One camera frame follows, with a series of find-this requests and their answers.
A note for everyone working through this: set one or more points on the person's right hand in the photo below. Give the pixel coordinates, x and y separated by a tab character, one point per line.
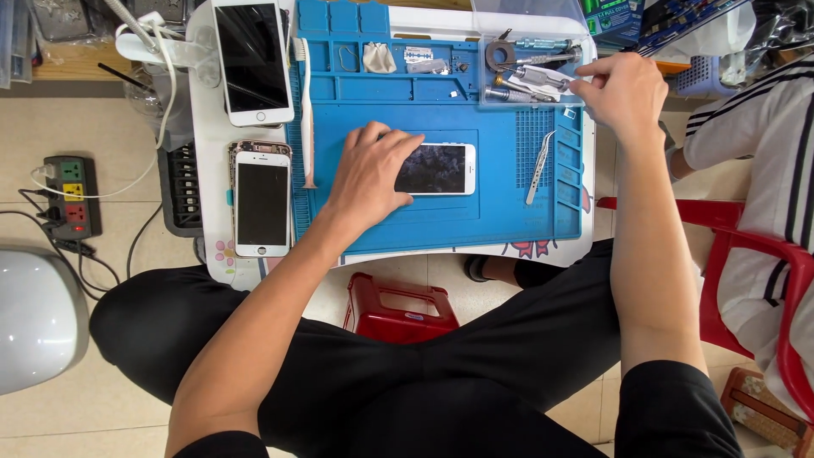
626	92

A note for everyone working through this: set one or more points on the person's left hand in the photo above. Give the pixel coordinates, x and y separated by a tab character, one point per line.
362	184

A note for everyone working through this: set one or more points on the small white smartphone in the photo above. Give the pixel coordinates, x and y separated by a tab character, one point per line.
445	168

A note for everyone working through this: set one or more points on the white paper sheet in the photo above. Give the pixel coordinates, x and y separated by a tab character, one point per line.
563	92

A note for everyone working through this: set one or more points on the lavender plastic basket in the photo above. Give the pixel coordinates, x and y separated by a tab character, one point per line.
699	76

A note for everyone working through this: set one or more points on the green product box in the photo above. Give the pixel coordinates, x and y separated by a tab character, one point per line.
610	19

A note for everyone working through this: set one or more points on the silver metal screwdriver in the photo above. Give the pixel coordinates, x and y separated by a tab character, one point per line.
540	77
515	95
550	57

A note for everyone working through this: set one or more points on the white cleaning brush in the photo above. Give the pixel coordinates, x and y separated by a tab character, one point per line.
307	114

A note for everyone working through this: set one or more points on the white smartphone with black screen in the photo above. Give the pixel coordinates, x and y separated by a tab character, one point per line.
262	203

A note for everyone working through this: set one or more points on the gold phone housing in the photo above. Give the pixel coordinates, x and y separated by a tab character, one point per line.
261	146

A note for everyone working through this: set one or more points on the clear plastic tool box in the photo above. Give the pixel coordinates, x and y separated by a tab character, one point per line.
540	19

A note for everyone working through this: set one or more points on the silver curved tweezers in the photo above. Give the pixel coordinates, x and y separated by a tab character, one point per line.
540	166

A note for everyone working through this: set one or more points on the heap of bagged parts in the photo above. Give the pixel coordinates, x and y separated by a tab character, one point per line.
718	25

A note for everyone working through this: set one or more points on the gold tipped metal screwdriver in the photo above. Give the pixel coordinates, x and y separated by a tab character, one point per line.
509	82

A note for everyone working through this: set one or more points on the small white cloth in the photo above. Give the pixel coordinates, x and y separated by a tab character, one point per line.
378	58

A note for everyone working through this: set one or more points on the small clear plastic packet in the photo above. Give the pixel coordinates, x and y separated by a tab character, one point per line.
429	66

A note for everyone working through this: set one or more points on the red plastic stool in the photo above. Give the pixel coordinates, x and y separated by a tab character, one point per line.
397	318

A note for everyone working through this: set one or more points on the razor blade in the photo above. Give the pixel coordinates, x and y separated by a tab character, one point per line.
418	54

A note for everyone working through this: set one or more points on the person's foot in sandal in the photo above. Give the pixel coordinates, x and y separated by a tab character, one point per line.
477	268

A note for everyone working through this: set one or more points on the blue silicone repair mat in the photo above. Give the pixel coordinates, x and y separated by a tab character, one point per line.
502	222

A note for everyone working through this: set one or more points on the white folding table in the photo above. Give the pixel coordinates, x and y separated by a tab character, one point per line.
207	159

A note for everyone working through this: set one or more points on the large white smartphone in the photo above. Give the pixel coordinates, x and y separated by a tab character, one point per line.
251	57

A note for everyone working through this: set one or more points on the black slotted tray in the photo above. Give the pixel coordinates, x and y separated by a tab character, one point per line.
184	191

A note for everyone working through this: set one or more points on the red plastic chair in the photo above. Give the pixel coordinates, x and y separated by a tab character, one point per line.
718	267

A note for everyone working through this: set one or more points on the person's black trousers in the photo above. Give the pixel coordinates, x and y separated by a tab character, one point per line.
394	381

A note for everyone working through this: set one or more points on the white gooseneck lamp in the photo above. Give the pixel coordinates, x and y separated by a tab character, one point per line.
143	46

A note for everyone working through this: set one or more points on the black pen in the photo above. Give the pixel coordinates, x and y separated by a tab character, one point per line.
121	75

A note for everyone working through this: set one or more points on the grey power strip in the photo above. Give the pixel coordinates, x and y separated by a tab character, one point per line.
71	197

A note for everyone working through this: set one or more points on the person's black shirt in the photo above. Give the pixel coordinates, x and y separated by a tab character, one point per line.
674	413

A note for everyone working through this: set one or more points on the cluttered wooden shelf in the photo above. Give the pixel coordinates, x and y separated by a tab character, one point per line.
57	32

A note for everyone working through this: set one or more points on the small wooden stool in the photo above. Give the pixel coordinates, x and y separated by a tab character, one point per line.
763	407

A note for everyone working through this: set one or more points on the glossy white appliance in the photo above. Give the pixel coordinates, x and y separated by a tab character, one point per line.
35	318

